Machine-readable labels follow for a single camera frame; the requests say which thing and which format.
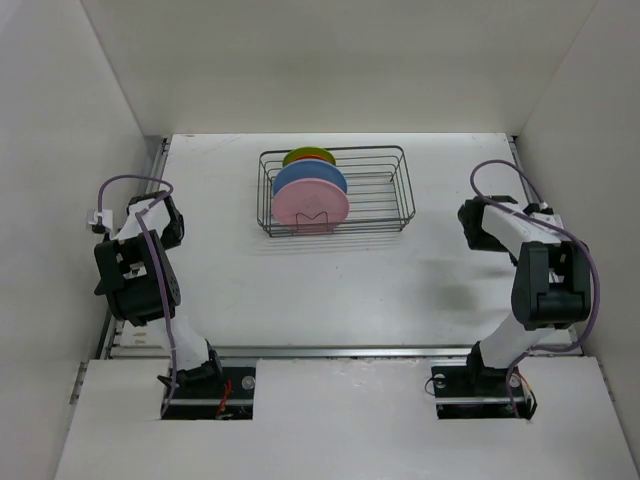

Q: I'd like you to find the aluminium rail front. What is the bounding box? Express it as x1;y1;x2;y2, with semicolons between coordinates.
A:
99;342;584;360

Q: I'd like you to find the orange plate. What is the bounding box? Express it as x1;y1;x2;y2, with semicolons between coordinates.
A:
290;155;334;164

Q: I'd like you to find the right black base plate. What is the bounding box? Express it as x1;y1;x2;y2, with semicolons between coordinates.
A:
425;365;538;420

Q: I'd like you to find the pink plate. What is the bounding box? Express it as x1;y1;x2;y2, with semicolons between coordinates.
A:
272;178;350;233

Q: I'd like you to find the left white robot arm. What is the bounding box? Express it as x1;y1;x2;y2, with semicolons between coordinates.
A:
91;191;227;397

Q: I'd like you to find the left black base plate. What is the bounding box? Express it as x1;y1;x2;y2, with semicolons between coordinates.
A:
159;366;257;421

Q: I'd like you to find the green plate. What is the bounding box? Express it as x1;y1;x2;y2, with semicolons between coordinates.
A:
282;146;336;167

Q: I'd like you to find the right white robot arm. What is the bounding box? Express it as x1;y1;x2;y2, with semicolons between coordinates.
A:
458;196;592;397

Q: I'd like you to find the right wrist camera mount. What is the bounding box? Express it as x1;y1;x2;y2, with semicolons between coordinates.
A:
522;203;562;238

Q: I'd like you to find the wire dish rack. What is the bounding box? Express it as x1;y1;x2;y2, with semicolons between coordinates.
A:
256;145;416;237

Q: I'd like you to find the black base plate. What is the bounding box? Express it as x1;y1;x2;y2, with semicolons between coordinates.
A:
159;366;257;421
425;365;538;420

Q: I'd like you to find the blue plate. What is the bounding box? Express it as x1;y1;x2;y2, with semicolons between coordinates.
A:
273;159;348;195

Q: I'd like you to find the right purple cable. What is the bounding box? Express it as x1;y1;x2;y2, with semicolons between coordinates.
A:
469;159;601;419

